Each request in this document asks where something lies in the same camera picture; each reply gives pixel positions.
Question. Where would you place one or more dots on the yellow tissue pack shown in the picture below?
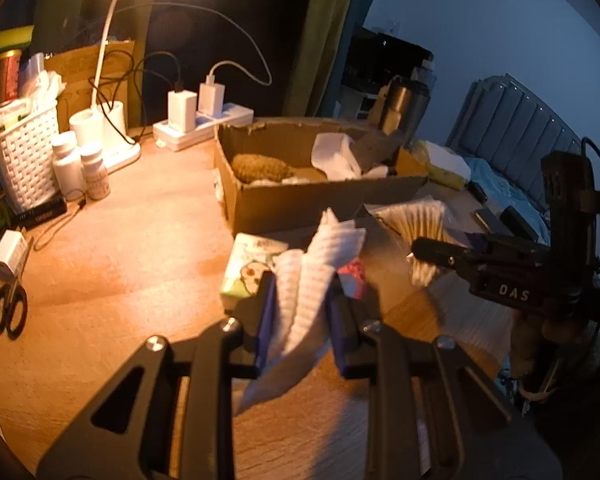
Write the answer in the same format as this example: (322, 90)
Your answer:
(444, 166)

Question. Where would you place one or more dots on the black scissors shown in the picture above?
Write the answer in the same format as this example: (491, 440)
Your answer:
(13, 309)

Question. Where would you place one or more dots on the white woven basket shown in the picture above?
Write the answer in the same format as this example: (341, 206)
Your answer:
(26, 160)

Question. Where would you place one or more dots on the red tin can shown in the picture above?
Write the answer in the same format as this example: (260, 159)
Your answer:
(9, 75)

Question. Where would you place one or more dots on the dark grey knit sock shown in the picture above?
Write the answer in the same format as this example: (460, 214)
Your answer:
(376, 147)

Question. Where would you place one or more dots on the brown cardboard box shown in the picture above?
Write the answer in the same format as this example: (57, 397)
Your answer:
(261, 209)

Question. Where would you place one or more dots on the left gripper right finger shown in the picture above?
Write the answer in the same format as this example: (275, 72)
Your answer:
(344, 318)

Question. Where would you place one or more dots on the black car key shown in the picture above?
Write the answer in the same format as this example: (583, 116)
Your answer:
(476, 191)

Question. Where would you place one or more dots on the white charger with black cable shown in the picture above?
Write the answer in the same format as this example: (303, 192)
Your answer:
(182, 104)

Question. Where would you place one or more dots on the brown sponge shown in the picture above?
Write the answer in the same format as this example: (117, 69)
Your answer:
(250, 168)

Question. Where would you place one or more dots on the pink plush toy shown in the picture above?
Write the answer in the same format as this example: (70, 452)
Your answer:
(352, 279)

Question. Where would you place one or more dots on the white folded cloth in box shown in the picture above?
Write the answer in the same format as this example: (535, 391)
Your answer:
(331, 154)

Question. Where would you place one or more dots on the black power bank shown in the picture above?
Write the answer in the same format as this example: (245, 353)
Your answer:
(515, 223)

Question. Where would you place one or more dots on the black pen-like tube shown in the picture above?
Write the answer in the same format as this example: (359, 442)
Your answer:
(29, 219)

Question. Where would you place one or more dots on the black monitor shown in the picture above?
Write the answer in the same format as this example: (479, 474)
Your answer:
(374, 58)

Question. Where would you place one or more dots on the cotton swab pack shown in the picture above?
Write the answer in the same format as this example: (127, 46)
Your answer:
(426, 217)

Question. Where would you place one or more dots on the labelled white pill bottle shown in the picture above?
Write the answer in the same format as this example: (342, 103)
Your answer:
(94, 170)

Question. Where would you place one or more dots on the light blue bedding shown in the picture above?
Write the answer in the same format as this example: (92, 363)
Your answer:
(501, 194)

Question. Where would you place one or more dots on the grey padded headboard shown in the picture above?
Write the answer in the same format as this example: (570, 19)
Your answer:
(508, 126)

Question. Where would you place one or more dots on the small white box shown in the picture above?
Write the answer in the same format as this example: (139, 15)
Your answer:
(13, 251)

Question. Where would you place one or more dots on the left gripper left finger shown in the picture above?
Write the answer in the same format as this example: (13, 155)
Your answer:
(265, 303)

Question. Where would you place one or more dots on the white power strip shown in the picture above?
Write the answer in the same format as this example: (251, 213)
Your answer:
(204, 128)

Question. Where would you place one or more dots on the cartoon pocket tissue pack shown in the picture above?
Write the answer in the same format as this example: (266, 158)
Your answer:
(250, 257)

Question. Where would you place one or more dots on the stainless steel travel tumbler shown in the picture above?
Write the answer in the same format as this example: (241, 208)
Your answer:
(404, 106)

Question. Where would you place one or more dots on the yellow curtain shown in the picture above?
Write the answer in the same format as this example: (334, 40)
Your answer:
(316, 55)

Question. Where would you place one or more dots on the black smartphone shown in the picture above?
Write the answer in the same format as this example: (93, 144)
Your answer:
(487, 219)

